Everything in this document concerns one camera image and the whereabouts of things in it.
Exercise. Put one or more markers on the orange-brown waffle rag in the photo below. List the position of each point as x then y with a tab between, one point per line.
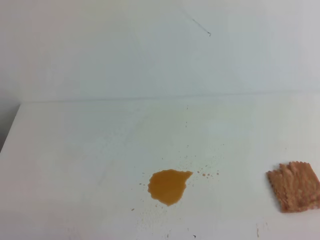
295	186

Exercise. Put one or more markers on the brown coffee stain puddle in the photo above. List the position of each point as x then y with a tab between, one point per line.
168	186

